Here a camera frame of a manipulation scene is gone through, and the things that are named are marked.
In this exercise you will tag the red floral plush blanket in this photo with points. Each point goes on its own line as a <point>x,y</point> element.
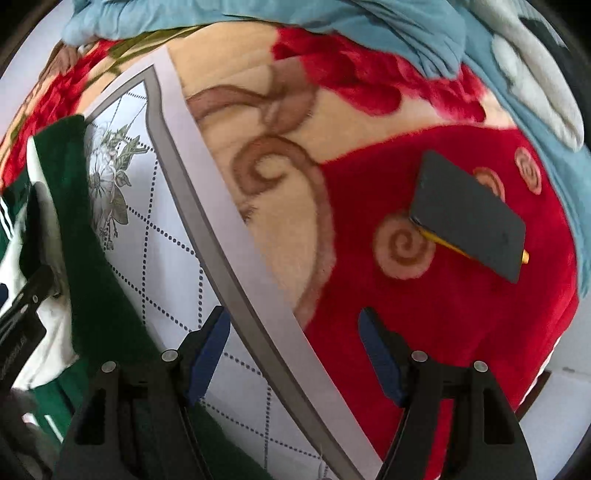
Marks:
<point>320,142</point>

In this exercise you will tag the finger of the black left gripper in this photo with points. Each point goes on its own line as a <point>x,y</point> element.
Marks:
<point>21,328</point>

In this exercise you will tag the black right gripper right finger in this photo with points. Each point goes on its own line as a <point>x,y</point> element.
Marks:
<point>485,439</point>

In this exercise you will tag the light blue quilt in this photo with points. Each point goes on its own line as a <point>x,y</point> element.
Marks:
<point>436,37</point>

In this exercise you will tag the yellow pencil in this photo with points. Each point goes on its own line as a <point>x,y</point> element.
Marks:
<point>434,238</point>

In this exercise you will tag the dark green sweater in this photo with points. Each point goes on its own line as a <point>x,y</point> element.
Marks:
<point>105,326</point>

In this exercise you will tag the black smartphone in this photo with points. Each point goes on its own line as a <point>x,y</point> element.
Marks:
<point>455,207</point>

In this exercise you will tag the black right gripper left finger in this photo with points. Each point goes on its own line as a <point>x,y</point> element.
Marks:
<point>134,422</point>

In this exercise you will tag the white fluffy pillow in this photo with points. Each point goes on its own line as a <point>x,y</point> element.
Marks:
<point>533,75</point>

